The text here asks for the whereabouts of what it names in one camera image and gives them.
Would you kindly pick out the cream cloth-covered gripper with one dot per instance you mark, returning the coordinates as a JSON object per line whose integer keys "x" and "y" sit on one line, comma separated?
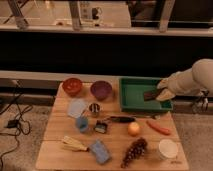
{"x": 181, "y": 82}

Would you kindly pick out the black rectangular eraser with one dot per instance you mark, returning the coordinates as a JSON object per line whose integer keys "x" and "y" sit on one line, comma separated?
{"x": 151, "y": 95}

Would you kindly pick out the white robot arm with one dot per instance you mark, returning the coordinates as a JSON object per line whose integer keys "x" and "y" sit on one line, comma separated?
{"x": 199, "y": 77}

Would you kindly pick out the red sausage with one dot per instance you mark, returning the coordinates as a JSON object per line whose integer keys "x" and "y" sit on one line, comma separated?
{"x": 158, "y": 128}

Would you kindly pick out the green plastic tray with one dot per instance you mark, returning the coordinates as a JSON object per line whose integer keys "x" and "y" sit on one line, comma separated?
{"x": 131, "y": 95}

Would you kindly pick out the orange apple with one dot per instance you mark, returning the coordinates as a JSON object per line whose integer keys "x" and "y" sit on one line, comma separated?
{"x": 133, "y": 129}

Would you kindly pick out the brown pine cone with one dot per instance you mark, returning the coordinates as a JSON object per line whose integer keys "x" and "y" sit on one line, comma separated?
{"x": 135, "y": 151}

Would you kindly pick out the purple bowl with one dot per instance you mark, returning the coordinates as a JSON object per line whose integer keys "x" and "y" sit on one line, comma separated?
{"x": 101, "y": 89}

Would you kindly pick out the blue sponge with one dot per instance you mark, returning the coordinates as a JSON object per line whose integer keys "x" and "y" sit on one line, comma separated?
{"x": 99, "y": 150}

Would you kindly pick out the wooden table board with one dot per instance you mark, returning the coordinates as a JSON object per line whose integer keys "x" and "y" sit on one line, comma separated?
{"x": 54, "y": 157}

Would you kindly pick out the red bowl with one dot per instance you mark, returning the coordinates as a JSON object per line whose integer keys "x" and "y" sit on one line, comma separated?
{"x": 72, "y": 86}

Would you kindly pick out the black power adapter with cables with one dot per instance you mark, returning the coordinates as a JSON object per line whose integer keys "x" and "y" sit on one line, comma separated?
{"x": 18, "y": 123}

